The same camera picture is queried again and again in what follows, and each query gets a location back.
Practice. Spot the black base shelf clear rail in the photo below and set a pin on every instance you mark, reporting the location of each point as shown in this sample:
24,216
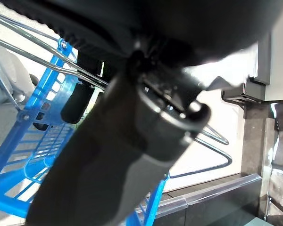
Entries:
214,202

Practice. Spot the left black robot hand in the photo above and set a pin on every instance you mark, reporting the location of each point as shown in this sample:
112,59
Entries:
108,164

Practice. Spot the blue plastic shopping basket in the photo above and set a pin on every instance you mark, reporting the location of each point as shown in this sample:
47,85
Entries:
37,146

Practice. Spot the dark grey shelf unit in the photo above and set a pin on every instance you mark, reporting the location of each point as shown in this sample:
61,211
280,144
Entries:
261,70

